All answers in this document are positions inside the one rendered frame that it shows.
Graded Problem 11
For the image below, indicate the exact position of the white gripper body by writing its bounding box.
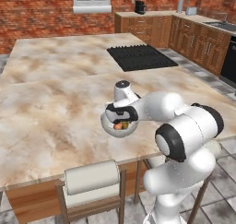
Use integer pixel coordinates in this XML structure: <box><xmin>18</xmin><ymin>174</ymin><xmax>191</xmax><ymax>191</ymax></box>
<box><xmin>105</xmin><ymin>102</ymin><xmax>127</xmax><ymax>124</ymax></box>

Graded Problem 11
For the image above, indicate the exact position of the white grey bowl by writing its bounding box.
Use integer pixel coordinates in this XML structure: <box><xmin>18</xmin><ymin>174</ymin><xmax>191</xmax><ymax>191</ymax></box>
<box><xmin>100</xmin><ymin>110</ymin><xmax>138</xmax><ymax>139</ymax></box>

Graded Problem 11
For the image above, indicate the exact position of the black hob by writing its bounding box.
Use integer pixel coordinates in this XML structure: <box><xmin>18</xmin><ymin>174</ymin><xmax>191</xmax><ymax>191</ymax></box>
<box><xmin>106</xmin><ymin>43</ymin><xmax>180</xmax><ymax>73</ymax></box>

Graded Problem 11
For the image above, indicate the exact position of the wooden base cupboard run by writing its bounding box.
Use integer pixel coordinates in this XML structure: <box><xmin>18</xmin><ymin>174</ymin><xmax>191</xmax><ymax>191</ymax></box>
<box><xmin>168</xmin><ymin>15</ymin><xmax>232</xmax><ymax>77</ymax></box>
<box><xmin>113</xmin><ymin>12</ymin><xmax>173</xmax><ymax>49</ymax></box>

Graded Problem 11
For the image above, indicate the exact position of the black coffee machine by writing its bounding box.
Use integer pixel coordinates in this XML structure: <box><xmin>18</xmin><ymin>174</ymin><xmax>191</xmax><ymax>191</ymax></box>
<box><xmin>134</xmin><ymin>0</ymin><xmax>148</xmax><ymax>16</ymax></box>

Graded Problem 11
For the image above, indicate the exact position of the white framed window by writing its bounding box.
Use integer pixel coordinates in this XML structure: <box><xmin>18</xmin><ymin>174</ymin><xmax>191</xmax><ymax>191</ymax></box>
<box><xmin>72</xmin><ymin>0</ymin><xmax>112</xmax><ymax>15</ymax></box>

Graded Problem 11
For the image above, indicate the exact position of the grey paper towel roll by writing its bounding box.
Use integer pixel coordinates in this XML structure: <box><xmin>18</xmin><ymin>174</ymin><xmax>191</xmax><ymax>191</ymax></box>
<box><xmin>175</xmin><ymin>0</ymin><xmax>184</xmax><ymax>15</ymax></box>

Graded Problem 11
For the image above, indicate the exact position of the silver toaster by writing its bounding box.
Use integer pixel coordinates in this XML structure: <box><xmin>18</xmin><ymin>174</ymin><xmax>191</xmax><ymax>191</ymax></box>
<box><xmin>184</xmin><ymin>6</ymin><xmax>198</xmax><ymax>17</ymax></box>

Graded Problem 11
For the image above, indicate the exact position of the black dishwasher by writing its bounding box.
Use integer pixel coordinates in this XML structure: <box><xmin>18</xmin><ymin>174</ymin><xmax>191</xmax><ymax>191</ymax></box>
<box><xmin>218</xmin><ymin>35</ymin><xmax>236</xmax><ymax>89</ymax></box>

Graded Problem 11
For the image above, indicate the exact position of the steel sink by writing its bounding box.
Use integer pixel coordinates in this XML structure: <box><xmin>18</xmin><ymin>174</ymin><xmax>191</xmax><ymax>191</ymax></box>
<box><xmin>203</xmin><ymin>13</ymin><xmax>236</xmax><ymax>32</ymax></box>

